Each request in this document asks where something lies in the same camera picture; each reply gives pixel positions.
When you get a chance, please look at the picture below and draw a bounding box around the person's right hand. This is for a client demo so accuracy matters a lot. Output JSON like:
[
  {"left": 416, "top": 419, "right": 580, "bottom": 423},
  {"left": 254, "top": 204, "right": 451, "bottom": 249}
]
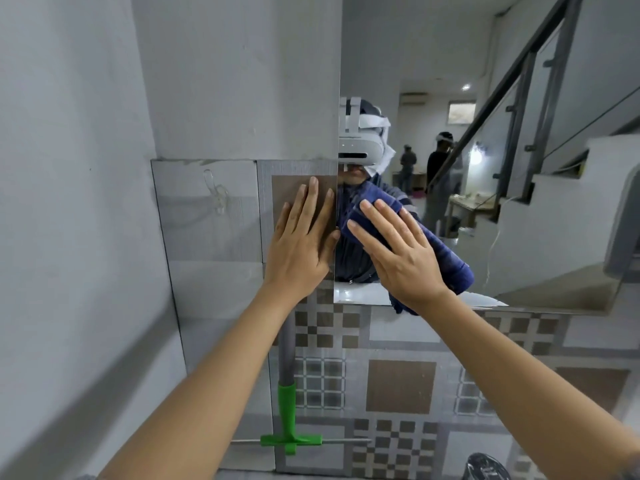
[{"left": 346, "top": 198, "right": 453, "bottom": 309}]

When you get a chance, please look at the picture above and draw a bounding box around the person's left hand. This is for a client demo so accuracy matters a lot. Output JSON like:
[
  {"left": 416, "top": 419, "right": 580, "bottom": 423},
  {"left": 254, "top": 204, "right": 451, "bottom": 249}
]
[{"left": 263, "top": 176, "right": 341, "bottom": 301}]

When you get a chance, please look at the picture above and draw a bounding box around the blue cleaning cloth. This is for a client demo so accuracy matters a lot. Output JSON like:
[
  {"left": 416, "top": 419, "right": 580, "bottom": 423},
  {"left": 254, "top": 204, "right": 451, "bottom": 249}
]
[{"left": 337, "top": 181, "right": 475, "bottom": 315}]

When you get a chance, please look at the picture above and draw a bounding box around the person's left forearm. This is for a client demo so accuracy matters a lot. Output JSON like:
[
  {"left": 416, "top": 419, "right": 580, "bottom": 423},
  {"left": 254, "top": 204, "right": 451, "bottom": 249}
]
[{"left": 97, "top": 284, "right": 302, "bottom": 480}]

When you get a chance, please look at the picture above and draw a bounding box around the person's right forearm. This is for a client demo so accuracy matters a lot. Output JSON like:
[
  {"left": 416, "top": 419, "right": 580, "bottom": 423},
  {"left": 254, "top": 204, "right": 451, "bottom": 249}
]
[{"left": 424, "top": 289, "right": 640, "bottom": 480}]

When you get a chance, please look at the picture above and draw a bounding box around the chrome faucet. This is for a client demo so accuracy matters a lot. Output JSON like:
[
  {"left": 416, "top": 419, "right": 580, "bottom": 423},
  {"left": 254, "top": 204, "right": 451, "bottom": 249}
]
[{"left": 467, "top": 452, "right": 512, "bottom": 480}]

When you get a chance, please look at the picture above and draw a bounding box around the clear plastic wall hook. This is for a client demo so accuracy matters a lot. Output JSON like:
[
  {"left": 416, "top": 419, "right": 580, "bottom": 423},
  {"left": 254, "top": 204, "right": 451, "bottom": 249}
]
[{"left": 202, "top": 168, "right": 231, "bottom": 216}]

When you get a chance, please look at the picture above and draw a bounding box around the large wall mirror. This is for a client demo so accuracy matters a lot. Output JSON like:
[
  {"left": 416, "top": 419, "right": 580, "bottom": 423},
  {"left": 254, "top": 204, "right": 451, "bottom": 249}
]
[{"left": 333, "top": 0, "right": 640, "bottom": 316}]

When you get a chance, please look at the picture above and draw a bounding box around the green handled squeegee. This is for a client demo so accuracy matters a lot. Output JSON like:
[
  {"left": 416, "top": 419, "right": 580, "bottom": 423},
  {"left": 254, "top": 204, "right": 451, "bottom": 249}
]
[{"left": 231, "top": 309, "right": 374, "bottom": 456}]

